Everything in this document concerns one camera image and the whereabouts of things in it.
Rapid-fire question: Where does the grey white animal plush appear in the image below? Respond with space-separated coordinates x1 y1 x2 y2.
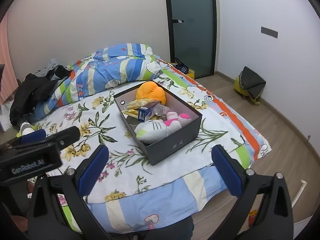
20 121 35 135

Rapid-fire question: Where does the yellow snack package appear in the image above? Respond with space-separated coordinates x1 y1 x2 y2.
121 99 161 120

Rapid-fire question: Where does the blue tissue packet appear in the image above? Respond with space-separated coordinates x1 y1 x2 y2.
138 106 154 122

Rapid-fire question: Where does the orange pumpkin plush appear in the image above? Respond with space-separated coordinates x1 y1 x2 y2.
136 81 167 105

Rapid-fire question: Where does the clear plastic bottle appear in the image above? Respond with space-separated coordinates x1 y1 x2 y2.
152 103 170 116

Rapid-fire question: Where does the white pillow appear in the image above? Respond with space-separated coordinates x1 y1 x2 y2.
0 100 14 132

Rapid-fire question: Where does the black clothing pile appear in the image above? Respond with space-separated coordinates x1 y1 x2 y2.
9 65 72 127

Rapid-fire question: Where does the pink curtain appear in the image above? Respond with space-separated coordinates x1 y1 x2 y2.
0 14 18 105

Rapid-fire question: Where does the white floral blanket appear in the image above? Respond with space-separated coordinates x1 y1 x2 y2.
34 84 244 204

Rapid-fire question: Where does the grey garment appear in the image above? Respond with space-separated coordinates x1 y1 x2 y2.
34 59 58 77

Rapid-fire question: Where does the striped cartoon bed sheet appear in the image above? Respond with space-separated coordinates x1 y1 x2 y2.
57 58 273 235

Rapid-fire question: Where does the blue striped quilt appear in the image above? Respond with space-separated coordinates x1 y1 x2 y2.
27 43 163 122

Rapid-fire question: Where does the white pink kitty plush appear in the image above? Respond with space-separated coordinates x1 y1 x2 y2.
135 111 192 145

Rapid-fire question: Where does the black storage box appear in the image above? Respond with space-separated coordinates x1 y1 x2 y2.
114 81 202 165

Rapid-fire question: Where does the black yellow dustpan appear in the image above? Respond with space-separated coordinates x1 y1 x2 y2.
234 66 266 106

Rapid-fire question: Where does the blue checked bag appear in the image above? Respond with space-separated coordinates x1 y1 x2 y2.
174 57 189 74

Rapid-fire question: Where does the green glass door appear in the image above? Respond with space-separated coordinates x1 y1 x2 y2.
166 0 217 78

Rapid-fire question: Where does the grey wall switch plate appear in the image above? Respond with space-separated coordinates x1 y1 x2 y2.
260 27 278 38

